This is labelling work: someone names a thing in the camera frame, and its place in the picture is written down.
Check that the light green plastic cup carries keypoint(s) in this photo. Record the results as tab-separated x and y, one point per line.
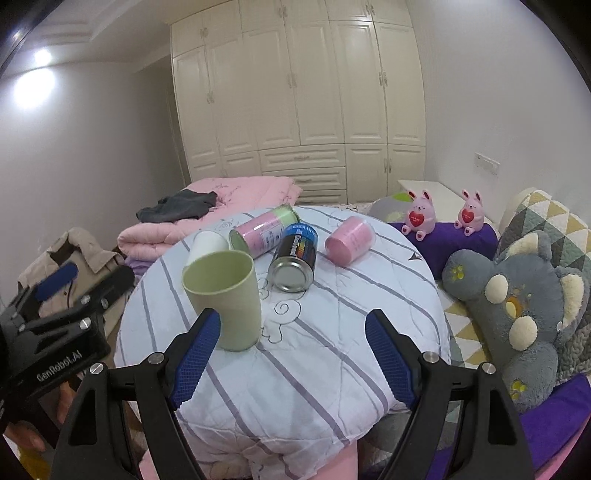
225	281

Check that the pink pig plush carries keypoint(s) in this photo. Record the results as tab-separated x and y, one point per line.
421	217
471	217

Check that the right pink pig plush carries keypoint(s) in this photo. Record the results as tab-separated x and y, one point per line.
471	217

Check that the white paper cup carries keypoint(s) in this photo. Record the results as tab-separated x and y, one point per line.
206	242

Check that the white bedside table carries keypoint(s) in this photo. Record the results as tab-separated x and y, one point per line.
447	203

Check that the white purple striped quilt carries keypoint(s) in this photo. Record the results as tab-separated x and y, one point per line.
312	387

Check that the folded pink blanket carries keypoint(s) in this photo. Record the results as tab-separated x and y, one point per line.
147	241

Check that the left pink pig plush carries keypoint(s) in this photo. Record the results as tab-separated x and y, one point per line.
421	217

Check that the dark grey garment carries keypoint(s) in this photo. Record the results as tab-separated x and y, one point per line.
185	204

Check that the triangle pattern cushion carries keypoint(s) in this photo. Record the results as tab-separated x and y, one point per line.
536	210

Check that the white wall socket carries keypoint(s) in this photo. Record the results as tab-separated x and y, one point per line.
489	165

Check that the beige jacket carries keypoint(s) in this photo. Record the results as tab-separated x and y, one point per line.
77	246

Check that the small pink plastic cup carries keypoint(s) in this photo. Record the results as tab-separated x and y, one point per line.
350	241

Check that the grey green pillow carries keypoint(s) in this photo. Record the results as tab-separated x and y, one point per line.
392	209

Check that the blue black metal can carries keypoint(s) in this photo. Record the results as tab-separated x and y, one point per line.
293	267

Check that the grey plush toy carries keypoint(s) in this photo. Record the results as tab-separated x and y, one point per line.
525	308

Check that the pink green cylindrical canister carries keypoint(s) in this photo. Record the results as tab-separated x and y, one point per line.
262	233

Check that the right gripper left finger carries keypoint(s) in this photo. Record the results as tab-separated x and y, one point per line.
95	439

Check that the purple blanket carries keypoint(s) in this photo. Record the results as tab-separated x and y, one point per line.
552	429

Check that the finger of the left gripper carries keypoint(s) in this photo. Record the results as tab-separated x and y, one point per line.
30	299
92	304

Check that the cream white wardrobe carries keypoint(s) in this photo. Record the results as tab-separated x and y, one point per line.
327	93

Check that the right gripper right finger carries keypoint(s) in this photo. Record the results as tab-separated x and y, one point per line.
490	442

